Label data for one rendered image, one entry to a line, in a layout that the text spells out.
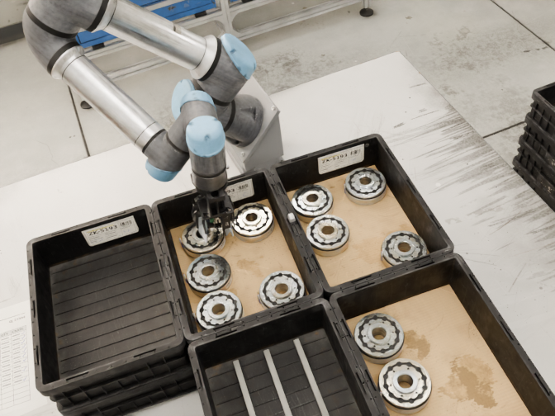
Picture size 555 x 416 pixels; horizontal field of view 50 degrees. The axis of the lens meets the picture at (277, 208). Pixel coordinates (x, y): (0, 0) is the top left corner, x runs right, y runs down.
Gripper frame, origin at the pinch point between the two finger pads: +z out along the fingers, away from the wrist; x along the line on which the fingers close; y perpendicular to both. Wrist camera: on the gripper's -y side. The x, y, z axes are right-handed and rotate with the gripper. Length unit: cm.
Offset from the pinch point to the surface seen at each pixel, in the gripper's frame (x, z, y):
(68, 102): -41, 89, -186
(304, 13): 93, 61, -187
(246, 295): 2.3, 2.1, 18.9
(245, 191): 9.9, -3.9, -7.1
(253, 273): 5.5, 1.8, 13.6
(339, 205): 31.5, -1.0, 2.3
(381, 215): 39.9, -1.8, 9.1
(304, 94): 44, 10, -57
